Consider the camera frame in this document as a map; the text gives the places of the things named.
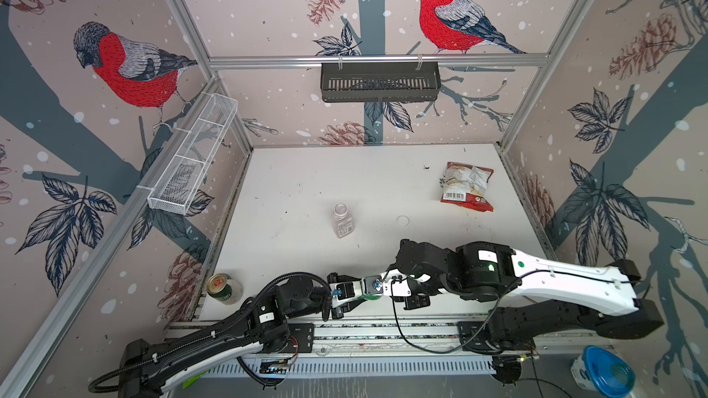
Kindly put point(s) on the green plastic bottle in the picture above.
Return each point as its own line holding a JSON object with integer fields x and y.
{"x": 371, "y": 296}

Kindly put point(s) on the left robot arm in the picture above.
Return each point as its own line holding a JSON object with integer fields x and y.
{"x": 260, "y": 325}

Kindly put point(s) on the white bottle cap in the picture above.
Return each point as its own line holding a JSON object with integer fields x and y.
{"x": 403, "y": 221}

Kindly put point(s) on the clear plastic bottle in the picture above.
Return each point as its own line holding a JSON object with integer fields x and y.
{"x": 342, "y": 221}

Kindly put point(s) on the red snack bag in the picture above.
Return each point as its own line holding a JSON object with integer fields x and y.
{"x": 465, "y": 185}

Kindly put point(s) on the green tin can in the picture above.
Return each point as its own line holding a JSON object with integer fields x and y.
{"x": 224, "y": 289}

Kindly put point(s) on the green snack packet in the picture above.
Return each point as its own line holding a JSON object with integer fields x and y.
{"x": 192, "y": 380}

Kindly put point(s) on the blue lidded container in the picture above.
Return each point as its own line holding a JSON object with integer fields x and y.
{"x": 598, "y": 370}

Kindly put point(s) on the black hanging basket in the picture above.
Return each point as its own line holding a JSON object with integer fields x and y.
{"x": 402, "y": 82}

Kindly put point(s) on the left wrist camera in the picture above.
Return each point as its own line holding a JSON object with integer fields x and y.
{"x": 347, "y": 290}

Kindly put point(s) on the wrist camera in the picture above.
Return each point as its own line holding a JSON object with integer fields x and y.
{"x": 347, "y": 290}
{"x": 391, "y": 284}

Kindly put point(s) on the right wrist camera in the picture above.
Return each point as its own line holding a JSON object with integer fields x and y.
{"x": 391, "y": 284}

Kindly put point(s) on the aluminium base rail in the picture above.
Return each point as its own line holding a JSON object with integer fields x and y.
{"x": 371, "y": 336}

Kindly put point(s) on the white wire basket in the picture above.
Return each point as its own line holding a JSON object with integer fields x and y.
{"x": 177, "y": 189}

